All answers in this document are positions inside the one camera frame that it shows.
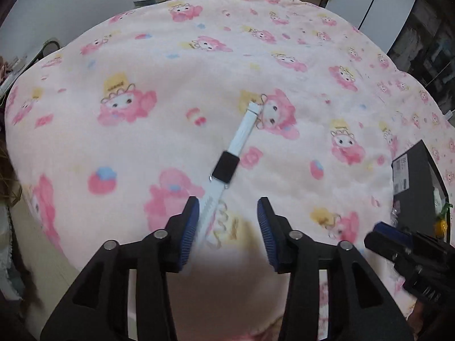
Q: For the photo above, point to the white wardrobe door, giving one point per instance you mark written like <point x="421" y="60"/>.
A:
<point x="373" y="0"/>

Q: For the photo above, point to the metal chair frame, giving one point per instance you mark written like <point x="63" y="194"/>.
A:
<point x="49" y="46"/>

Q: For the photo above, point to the green and yellow snack bag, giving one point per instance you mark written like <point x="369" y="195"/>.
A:
<point x="443" y="224"/>

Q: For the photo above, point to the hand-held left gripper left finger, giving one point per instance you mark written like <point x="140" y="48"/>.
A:
<point x="188" y="234"/>

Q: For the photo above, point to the grey flat box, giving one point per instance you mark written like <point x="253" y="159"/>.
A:
<point x="151" y="0"/>

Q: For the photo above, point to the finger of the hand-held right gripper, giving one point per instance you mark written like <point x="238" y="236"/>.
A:
<point x="391" y="228"/>
<point x="382" y="245"/>

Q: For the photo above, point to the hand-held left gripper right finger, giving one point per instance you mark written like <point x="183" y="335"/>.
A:
<point x="266" y="234"/>

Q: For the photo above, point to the black box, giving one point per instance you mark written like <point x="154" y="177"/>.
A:
<point x="414" y="181"/>

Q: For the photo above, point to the pink cartoon printed blanket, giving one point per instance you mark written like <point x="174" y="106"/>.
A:
<point x="177" y="96"/>

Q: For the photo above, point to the white smartwatch with black face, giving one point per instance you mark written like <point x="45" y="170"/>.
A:
<point x="245" y="128"/>

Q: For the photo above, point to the cluttered dark shelf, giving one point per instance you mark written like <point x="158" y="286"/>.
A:
<point x="426" y="42"/>

